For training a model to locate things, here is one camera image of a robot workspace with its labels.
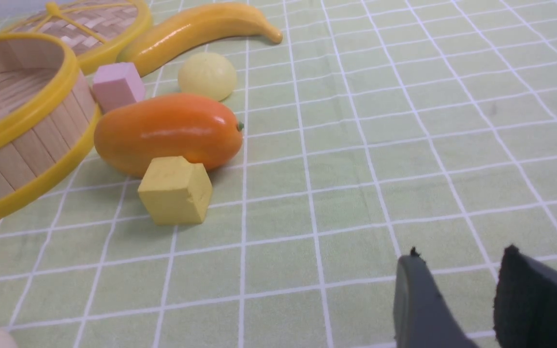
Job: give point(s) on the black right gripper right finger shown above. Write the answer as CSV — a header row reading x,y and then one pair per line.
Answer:
x,y
525,304

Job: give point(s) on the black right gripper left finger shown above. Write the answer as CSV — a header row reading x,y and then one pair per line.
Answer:
x,y
422,318

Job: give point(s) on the woven bamboo steamer lid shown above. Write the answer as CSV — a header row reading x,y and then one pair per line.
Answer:
x,y
96,30

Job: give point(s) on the bamboo steamer tray yellow rim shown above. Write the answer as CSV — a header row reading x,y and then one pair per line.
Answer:
x,y
47,116

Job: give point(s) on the green checkered tablecloth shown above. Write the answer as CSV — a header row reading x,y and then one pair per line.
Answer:
x,y
376,126

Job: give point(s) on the yellow foam cube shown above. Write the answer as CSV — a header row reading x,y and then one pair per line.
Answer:
x,y
175,191

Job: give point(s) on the orange plastic mango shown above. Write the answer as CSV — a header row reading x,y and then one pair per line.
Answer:
x,y
175,124

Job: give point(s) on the yellow plastic banana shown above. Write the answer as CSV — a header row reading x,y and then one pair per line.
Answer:
x,y
194,27

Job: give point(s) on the pink foam cube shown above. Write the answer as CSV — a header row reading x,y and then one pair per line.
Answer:
x,y
117,85

